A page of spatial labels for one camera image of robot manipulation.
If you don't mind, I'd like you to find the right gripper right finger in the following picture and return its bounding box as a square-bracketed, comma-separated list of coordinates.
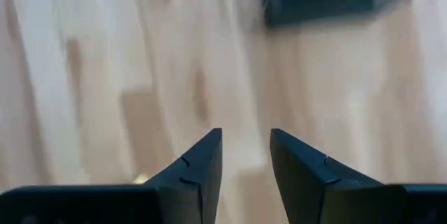
[270, 128, 388, 224]

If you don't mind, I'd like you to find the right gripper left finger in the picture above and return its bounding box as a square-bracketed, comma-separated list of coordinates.
[145, 128, 224, 224]

